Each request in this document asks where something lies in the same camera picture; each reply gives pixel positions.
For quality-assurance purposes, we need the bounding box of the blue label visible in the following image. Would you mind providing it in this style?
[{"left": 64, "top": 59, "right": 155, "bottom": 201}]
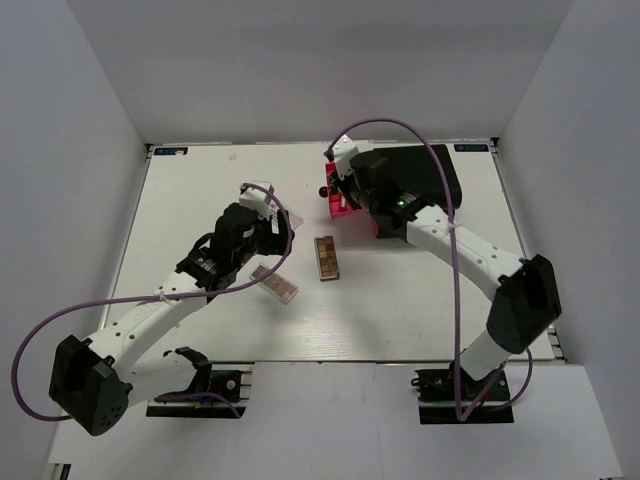
[
  {"left": 153, "top": 147, "right": 188, "bottom": 156},
  {"left": 454, "top": 143, "right": 489, "bottom": 153}
]

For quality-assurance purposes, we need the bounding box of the blue label right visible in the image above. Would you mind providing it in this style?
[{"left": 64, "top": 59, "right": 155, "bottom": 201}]
[{"left": 454, "top": 143, "right": 489, "bottom": 153}]

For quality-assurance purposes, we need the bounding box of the brown eyeshadow palette upright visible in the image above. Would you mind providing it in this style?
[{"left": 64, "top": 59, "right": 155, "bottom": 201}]
[{"left": 314, "top": 236, "right": 340, "bottom": 281}]

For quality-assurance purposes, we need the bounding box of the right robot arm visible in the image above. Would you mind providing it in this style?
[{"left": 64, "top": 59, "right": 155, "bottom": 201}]
[{"left": 329, "top": 145, "right": 561, "bottom": 399}]

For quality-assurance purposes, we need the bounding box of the pink brown eyeshadow palette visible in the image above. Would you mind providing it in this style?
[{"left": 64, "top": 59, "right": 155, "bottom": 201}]
[{"left": 249, "top": 263, "right": 299, "bottom": 305}]

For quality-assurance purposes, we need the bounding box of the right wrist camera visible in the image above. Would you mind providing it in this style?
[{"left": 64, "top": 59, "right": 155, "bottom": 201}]
[{"left": 325, "top": 135, "right": 359, "bottom": 180}]

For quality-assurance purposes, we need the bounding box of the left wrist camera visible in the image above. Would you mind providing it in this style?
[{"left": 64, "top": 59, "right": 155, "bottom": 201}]
[{"left": 239, "top": 180, "right": 274, "bottom": 220}]

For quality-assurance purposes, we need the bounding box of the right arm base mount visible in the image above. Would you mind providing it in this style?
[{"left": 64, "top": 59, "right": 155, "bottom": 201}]
[{"left": 411, "top": 367, "right": 514, "bottom": 425}]

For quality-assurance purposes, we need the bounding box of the black drawer organizer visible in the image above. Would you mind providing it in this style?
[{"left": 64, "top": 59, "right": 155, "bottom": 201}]
[{"left": 373, "top": 144, "right": 463, "bottom": 212}]

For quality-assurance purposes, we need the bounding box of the blue label left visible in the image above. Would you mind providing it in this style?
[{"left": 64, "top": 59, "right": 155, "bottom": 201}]
[{"left": 153, "top": 147, "right": 188, "bottom": 156}]

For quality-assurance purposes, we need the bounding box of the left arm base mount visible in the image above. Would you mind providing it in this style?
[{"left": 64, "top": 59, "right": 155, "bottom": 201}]
[{"left": 146, "top": 364, "right": 254, "bottom": 420}]

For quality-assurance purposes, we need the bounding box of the white labelled card box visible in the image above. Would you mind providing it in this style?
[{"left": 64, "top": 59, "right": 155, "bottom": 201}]
[{"left": 288, "top": 211, "right": 304, "bottom": 231}]

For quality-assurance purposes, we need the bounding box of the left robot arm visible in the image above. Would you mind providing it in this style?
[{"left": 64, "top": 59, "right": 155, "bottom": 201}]
[{"left": 49, "top": 203, "right": 294, "bottom": 436}]

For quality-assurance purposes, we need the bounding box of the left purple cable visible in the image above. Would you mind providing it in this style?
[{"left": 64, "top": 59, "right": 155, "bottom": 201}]
[{"left": 10, "top": 182, "right": 293, "bottom": 420}]

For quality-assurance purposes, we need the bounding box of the pink drawer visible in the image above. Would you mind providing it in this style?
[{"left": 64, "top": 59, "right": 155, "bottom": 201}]
[{"left": 319, "top": 161, "right": 367, "bottom": 220}]

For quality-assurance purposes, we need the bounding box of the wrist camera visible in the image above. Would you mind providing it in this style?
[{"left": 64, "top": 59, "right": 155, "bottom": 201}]
[
  {"left": 239, "top": 180, "right": 274, "bottom": 220},
  {"left": 325, "top": 135, "right": 359, "bottom": 180}
]

